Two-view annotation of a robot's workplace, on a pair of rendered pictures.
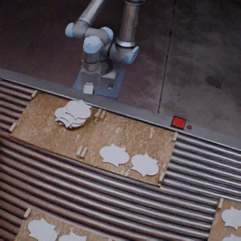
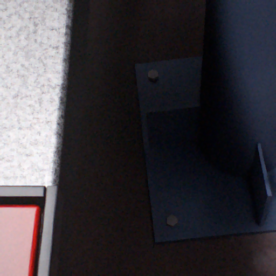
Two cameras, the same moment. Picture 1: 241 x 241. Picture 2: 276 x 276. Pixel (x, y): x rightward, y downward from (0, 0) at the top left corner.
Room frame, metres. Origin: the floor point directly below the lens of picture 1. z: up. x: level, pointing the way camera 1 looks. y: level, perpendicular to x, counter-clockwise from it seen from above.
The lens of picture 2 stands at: (1.51, -0.42, 1.24)
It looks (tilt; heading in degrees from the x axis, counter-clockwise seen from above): 63 degrees down; 84
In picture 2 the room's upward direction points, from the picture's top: 6 degrees counter-clockwise
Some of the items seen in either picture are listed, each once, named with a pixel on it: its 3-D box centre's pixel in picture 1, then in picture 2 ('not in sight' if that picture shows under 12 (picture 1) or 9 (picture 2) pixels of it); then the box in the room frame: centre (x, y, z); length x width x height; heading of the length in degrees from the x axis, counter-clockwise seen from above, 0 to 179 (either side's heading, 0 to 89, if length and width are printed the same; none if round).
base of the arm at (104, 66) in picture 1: (100, 60); not in sight; (1.78, 0.15, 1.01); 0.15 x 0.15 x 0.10
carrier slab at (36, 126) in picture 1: (54, 123); not in sight; (1.33, 0.34, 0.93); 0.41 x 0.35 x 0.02; 77
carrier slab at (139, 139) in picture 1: (130, 148); not in sight; (1.23, -0.07, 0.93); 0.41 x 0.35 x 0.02; 77
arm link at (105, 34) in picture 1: (98, 37); not in sight; (1.45, 0.14, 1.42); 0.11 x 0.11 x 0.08; 72
